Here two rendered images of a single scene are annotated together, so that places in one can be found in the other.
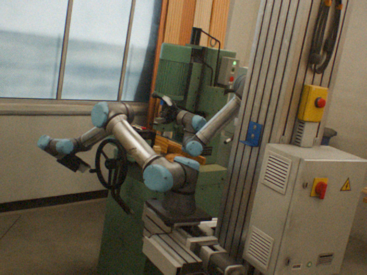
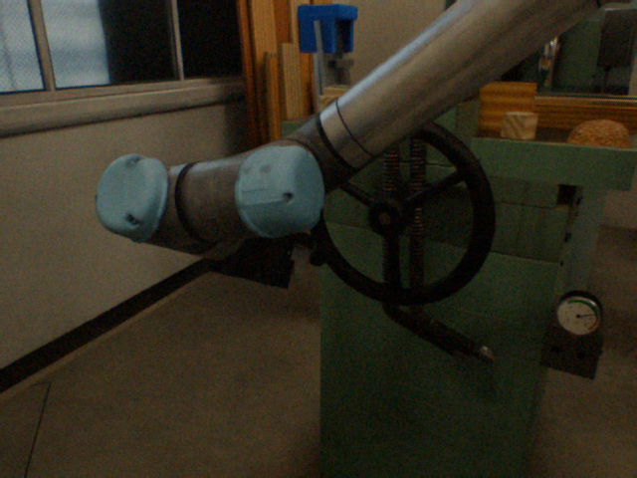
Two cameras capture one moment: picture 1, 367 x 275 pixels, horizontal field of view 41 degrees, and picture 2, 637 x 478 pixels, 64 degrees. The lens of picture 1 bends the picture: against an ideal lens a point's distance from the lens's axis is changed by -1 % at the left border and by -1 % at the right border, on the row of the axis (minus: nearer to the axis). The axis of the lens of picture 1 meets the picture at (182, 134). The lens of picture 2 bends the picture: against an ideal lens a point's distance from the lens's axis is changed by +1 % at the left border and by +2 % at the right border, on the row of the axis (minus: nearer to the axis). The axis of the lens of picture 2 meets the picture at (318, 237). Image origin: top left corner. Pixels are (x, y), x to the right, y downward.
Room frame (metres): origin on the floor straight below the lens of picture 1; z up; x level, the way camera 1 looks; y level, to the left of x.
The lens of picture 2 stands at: (1.94, 0.65, 1.04)
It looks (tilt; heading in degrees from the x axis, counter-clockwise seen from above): 21 degrees down; 344
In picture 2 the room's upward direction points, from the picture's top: straight up
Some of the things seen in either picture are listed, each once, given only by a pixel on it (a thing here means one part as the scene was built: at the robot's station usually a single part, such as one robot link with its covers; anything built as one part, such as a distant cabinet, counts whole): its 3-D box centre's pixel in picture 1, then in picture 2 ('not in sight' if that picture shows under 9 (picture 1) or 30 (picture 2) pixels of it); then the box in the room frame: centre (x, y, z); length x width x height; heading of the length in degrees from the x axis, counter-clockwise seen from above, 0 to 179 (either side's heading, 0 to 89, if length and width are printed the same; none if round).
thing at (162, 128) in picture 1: (166, 125); not in sight; (2.84, 0.10, 1.03); 0.14 x 0.07 x 0.09; 135
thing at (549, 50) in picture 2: not in sight; (549, 54); (2.83, -0.06, 1.02); 0.12 x 0.03 x 0.12; 135
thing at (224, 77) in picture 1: (228, 71); not in sight; (2.95, -0.21, 1.40); 0.10 x 0.06 x 0.16; 135
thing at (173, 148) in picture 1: (167, 145); (495, 113); (2.78, 0.07, 0.92); 0.62 x 0.02 x 0.04; 45
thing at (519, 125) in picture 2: (156, 149); (519, 125); (2.64, 0.12, 0.92); 0.04 x 0.03 x 0.04; 23
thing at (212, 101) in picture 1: (212, 99); not in sight; (2.87, -0.14, 1.23); 0.09 x 0.08 x 0.15; 135
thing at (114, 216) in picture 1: (160, 227); (450, 335); (2.91, 0.03, 0.36); 0.58 x 0.45 x 0.71; 135
